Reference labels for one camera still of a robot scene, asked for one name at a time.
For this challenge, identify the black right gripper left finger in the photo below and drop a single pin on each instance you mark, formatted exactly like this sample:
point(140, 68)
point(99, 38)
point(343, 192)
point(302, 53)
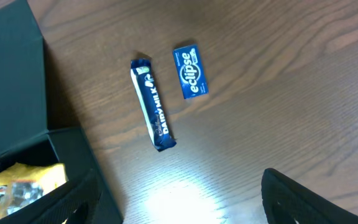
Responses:
point(72, 202)

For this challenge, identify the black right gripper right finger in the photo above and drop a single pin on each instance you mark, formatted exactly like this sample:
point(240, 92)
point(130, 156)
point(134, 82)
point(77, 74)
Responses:
point(286, 201)

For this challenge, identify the yellow Hershey's Kisses bag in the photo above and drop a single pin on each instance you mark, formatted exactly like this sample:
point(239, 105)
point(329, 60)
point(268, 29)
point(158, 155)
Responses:
point(22, 184)

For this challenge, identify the black open gift box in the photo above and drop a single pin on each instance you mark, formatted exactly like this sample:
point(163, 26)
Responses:
point(37, 127)

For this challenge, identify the Dairy Milk chocolate bar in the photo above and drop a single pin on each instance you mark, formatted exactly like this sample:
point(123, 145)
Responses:
point(151, 105)

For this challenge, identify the blue Eclipse mint box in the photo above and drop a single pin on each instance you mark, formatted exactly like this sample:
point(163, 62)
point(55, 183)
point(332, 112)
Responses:
point(190, 71)

